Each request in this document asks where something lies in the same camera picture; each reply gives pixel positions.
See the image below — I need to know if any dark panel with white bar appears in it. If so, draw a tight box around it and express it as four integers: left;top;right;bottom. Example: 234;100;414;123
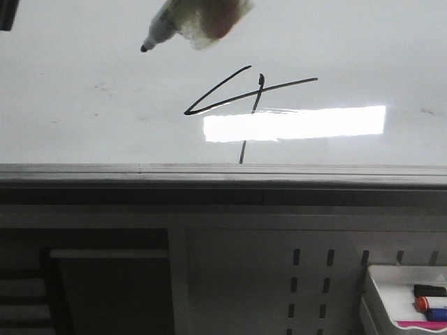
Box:
41;248;175;334

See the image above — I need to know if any red capped marker in tray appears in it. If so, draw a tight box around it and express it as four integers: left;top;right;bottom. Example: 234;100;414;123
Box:
414;297;447;313

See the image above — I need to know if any black capped marker in tray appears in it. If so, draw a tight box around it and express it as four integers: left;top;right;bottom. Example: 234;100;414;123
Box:
413;284;447;297

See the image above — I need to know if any grey aluminium whiteboard frame rail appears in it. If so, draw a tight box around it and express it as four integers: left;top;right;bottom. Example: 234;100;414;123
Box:
1;163;446;207

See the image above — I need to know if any white plastic storage tray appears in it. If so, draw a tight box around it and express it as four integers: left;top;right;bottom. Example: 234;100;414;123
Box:
359;265;446;334

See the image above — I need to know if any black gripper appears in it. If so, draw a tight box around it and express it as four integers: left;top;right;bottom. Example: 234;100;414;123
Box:
0;0;18;31

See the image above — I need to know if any blue capped marker in tray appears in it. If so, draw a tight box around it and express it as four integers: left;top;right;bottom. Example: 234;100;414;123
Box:
425;308;447;322

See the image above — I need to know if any pink item in tray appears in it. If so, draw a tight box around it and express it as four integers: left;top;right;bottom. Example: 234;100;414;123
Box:
396;320;447;330

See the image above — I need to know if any white whiteboard marker with tape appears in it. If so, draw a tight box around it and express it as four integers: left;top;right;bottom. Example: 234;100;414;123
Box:
140;0;254;52

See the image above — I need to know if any white perforated pegboard panel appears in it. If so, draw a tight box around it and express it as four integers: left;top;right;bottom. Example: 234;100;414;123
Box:
186;230;446;334

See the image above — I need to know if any white whiteboard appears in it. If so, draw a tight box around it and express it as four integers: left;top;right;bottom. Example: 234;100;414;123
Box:
1;1;446;165

